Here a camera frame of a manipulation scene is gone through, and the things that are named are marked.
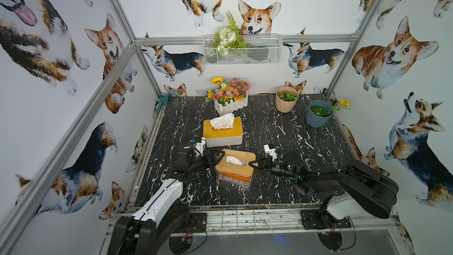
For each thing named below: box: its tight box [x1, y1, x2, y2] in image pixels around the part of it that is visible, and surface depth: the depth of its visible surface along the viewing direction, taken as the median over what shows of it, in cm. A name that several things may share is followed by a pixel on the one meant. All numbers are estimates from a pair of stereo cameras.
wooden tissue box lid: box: [215, 148, 256, 178], surface depth 81 cm
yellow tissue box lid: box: [202, 117, 244, 139], surface depth 95 cm
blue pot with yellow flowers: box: [305, 98, 351, 129], surface depth 104 cm
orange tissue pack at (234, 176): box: [218, 171, 251, 182], surface depth 80 cm
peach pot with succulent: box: [275, 86, 300, 113], surface depth 108 cm
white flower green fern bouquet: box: [208, 9, 249, 56], surface depth 82 cm
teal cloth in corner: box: [156, 92, 174, 114], surface depth 123 cm
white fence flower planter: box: [205, 77, 251, 116], surface depth 106 cm
